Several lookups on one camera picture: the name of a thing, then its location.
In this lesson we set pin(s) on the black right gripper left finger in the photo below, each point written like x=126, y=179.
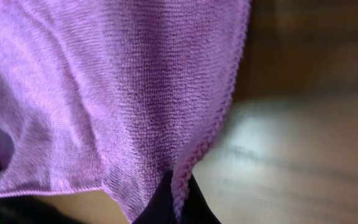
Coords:
x=160, y=207

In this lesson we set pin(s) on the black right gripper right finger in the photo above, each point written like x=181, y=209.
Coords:
x=196, y=209

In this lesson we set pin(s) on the purple microfiber cloth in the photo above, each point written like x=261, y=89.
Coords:
x=109, y=95

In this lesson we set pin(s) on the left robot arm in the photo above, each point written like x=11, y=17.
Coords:
x=17, y=211

